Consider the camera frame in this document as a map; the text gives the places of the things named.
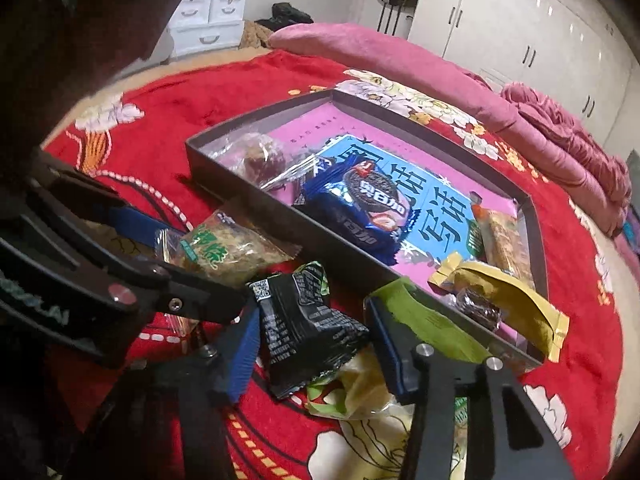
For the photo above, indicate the orange cracker packet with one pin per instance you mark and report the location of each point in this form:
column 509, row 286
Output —
column 503, row 244

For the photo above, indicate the black snack packet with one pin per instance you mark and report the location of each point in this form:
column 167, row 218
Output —
column 306, row 338

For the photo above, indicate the pink quilt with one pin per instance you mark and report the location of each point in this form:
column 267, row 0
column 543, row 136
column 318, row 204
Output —
column 536, row 126

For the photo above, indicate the green snack packet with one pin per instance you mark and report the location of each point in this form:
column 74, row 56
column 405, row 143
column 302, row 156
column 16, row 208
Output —
column 372, row 383

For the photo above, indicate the white wardrobe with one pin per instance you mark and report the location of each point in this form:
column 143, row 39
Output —
column 569, row 49

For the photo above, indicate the black clothes pile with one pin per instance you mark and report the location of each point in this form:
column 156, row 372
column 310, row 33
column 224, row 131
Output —
column 283, row 14

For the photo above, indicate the pink and blue book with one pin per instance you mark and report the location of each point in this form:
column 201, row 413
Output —
column 444, row 179

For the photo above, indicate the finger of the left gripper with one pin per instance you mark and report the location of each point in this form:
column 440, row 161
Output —
column 190, row 295
column 134, row 224

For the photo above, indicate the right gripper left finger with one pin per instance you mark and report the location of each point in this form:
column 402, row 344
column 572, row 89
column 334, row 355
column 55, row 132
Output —
column 130, row 432

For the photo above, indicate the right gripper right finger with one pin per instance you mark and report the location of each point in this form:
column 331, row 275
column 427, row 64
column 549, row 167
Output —
column 507, row 437

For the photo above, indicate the clear green-label snack packet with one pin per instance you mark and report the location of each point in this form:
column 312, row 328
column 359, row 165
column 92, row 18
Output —
column 227, row 248

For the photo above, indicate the clear pastry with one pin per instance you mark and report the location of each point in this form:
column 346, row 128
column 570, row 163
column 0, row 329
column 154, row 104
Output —
column 269, row 163

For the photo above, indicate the dark grey shallow tray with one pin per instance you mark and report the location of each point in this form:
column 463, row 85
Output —
column 336, row 253

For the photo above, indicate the small dark candy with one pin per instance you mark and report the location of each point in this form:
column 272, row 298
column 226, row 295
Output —
column 479, row 309

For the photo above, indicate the red floral blanket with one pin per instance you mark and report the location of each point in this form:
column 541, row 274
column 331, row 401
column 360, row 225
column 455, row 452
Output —
column 270, row 439

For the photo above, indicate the white drawer cabinet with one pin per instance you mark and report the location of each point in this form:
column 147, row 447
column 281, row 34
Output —
column 206, row 25

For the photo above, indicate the yellow snack packet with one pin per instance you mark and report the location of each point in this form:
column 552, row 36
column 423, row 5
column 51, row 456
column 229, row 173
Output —
column 529, row 313

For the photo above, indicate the blue Oreo-style cookie packet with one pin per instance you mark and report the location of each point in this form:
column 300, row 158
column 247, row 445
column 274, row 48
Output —
column 356, row 200

